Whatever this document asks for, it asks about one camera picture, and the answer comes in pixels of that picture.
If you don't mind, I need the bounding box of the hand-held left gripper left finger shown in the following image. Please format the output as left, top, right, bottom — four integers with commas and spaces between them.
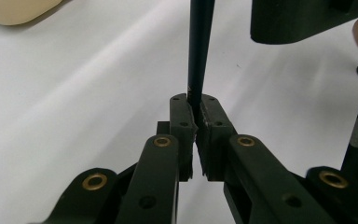
115, 92, 199, 224

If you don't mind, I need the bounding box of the dark green pen gold tip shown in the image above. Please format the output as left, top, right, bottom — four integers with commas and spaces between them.
186, 0, 216, 125

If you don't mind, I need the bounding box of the cream ceramic cup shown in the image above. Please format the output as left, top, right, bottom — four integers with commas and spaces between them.
0, 0, 63, 26

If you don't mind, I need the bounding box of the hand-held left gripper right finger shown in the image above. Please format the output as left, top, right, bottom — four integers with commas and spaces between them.
195, 94, 337, 224

